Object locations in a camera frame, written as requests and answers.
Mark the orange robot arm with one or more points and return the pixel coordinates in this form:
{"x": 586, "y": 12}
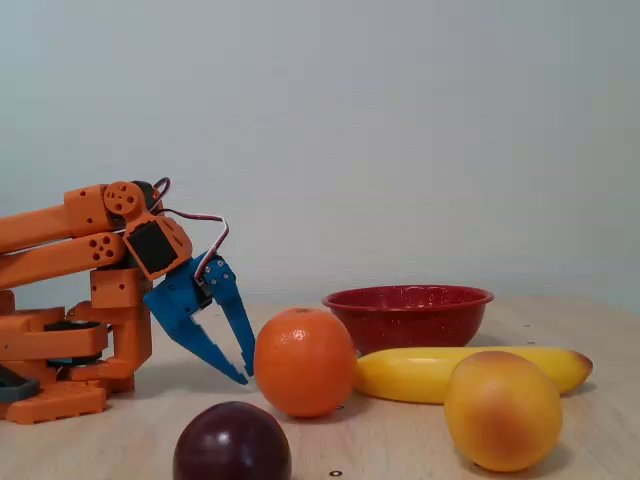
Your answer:
{"x": 45, "y": 220}

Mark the yellow orange peach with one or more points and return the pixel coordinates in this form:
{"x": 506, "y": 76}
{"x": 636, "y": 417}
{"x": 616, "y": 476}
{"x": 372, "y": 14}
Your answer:
{"x": 502, "y": 412}

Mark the dark purple plum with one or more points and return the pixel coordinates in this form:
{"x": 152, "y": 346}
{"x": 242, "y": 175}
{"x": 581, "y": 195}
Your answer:
{"x": 232, "y": 445}

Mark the yellow toy banana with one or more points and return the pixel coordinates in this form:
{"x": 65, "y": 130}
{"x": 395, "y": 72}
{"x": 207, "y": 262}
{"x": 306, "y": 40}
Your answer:
{"x": 400, "y": 372}

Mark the grey table clamp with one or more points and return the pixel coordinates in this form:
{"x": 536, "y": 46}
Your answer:
{"x": 20, "y": 390}

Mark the red speckled enamel bowl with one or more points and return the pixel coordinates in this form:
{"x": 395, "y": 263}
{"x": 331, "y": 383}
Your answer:
{"x": 410, "y": 315}

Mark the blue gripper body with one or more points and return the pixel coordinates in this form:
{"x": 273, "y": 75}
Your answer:
{"x": 176, "y": 300}

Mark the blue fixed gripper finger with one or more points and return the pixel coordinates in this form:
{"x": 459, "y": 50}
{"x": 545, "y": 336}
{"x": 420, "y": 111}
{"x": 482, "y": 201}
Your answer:
{"x": 210, "y": 352}

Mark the orange fruit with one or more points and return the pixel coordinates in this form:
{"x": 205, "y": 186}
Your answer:
{"x": 305, "y": 362}

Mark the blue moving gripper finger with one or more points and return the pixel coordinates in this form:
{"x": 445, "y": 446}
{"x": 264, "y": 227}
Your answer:
{"x": 232, "y": 305}

